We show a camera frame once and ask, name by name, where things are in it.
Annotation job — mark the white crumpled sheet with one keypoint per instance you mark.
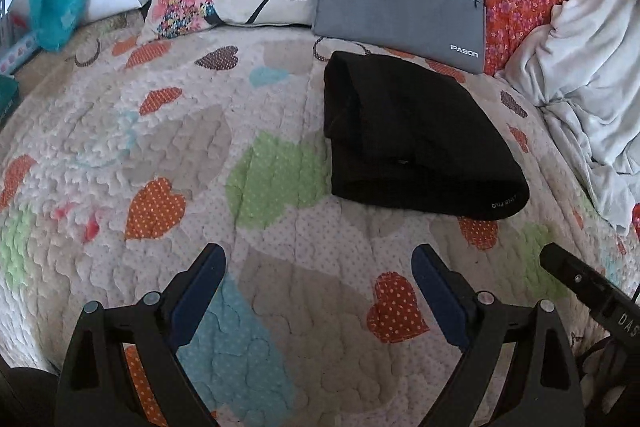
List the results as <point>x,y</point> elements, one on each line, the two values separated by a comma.
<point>590,72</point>

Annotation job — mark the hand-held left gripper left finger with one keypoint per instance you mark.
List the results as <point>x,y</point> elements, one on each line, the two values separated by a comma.
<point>197,297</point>

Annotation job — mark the long patterned box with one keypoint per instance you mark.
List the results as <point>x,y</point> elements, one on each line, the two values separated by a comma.
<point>17,54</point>

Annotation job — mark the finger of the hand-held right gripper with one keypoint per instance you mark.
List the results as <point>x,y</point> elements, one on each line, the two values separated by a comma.
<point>570,269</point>

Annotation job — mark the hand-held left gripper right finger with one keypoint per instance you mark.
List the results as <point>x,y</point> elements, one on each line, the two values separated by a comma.
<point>440,302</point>

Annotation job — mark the black pants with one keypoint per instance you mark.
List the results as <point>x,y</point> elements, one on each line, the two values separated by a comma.
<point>415,137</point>

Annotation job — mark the green cardboard box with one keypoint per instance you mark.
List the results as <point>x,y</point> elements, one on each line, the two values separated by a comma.
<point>7,94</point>

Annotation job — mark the heart-patterned quilt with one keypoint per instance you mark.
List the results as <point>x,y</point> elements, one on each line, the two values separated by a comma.
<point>175,132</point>

